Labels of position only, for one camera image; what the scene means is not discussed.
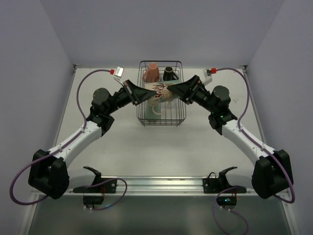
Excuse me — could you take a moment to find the cream floral mug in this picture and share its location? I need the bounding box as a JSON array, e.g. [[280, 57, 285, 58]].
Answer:
[[144, 80, 179, 115]]

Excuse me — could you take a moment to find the black mug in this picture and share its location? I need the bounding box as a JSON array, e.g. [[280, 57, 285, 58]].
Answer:
[[163, 66, 179, 81]]

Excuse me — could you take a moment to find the green plastic cup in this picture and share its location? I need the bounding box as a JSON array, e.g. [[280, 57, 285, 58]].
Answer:
[[144, 103, 161, 119]]

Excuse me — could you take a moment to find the pink mug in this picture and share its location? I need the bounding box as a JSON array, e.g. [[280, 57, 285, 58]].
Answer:
[[142, 63, 160, 83]]

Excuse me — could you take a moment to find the black wire dish rack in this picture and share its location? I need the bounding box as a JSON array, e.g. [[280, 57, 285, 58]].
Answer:
[[136, 60, 186, 126]]

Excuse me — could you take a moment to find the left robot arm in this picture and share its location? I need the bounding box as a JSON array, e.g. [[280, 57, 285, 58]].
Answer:
[[28, 80, 156, 199]]

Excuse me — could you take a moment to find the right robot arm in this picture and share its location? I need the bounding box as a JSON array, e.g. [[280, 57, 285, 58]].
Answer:
[[168, 75, 293, 199]]

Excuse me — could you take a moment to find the right black controller box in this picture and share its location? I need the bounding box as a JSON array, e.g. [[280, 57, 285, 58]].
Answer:
[[216, 196, 237, 207]]

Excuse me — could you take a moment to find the black controller box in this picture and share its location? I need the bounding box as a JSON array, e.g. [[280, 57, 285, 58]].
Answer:
[[216, 196, 237, 207], [83, 196, 104, 207]]

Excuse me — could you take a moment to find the left black controller box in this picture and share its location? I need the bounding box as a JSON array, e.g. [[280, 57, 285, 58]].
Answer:
[[83, 196, 104, 207]]

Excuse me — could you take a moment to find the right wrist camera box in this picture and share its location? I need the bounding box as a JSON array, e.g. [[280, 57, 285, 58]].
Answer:
[[202, 69, 213, 86]]

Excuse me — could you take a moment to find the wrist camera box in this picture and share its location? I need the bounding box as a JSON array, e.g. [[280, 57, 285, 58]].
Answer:
[[113, 66, 124, 79], [202, 69, 213, 86]]

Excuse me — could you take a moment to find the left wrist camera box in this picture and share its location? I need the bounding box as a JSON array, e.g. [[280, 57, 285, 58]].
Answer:
[[113, 66, 124, 79]]

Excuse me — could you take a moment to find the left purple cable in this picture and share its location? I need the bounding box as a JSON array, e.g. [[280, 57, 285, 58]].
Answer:
[[9, 69, 115, 205]]

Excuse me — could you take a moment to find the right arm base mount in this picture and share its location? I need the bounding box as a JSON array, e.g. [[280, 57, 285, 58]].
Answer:
[[202, 166, 238, 194]]

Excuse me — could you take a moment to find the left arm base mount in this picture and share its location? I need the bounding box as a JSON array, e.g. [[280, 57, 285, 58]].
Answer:
[[68, 166, 117, 194]]

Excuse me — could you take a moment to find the aluminium rail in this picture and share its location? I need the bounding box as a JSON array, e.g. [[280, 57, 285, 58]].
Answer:
[[29, 174, 286, 199]]

